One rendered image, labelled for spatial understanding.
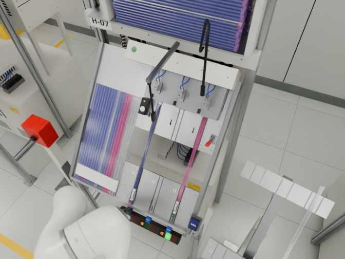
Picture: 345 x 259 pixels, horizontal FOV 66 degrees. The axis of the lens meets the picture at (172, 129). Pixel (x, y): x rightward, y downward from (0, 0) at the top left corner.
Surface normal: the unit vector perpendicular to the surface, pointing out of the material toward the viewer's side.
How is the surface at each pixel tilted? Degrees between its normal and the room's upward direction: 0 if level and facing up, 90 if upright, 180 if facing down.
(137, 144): 0
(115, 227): 33
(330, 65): 90
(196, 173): 0
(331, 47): 90
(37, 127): 0
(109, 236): 40
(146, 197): 46
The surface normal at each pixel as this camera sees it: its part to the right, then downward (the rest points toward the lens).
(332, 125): -0.03, -0.62
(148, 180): -0.33, 0.09
